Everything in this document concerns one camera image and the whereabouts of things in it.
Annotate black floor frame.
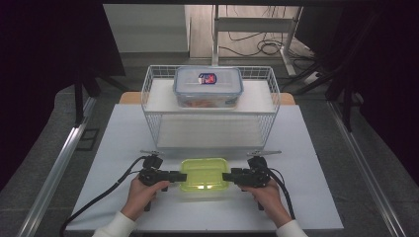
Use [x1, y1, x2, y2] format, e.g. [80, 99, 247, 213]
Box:
[75, 127, 100, 152]

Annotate clear container with blue-rimmed lid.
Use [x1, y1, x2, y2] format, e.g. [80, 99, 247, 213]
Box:
[172, 65, 245, 110]

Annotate white desk frame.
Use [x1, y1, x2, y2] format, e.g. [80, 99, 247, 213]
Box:
[211, 4, 304, 78]

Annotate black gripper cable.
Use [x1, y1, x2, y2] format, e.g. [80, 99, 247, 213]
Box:
[265, 164, 296, 221]
[58, 156, 148, 237]

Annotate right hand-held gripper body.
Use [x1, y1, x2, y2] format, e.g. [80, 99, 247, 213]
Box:
[234, 149, 284, 212]

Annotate white power strip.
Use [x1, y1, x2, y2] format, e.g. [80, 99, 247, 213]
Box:
[303, 71, 321, 86]

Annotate white cabinet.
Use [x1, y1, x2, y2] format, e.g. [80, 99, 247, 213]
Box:
[103, 3, 192, 54]

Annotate person's left hand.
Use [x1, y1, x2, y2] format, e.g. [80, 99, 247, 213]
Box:
[121, 176, 171, 222]

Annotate clear container with green lid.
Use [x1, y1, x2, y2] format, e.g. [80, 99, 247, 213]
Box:
[177, 157, 232, 202]

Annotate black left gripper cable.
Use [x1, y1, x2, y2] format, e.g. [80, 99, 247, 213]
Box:
[58, 156, 148, 237]

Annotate aluminium rail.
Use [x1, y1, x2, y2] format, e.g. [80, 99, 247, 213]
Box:
[16, 97, 99, 237]
[327, 100, 408, 237]

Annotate white wire shelf rack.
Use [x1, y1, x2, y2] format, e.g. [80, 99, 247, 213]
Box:
[140, 64, 282, 151]

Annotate black stand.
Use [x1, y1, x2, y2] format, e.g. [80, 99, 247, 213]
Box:
[73, 63, 130, 128]
[290, 60, 364, 133]

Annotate black floor cables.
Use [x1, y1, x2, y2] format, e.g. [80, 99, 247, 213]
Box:
[218, 5, 315, 61]

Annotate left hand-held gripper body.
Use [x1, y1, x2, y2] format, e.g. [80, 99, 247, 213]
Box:
[137, 149, 175, 212]

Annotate dark curtain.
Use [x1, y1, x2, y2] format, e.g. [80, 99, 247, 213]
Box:
[0, 0, 126, 193]
[294, 0, 419, 187]

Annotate person's right hand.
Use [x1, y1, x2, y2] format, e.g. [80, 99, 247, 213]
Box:
[238, 179, 293, 229]

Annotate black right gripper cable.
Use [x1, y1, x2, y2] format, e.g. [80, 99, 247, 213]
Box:
[265, 164, 296, 221]

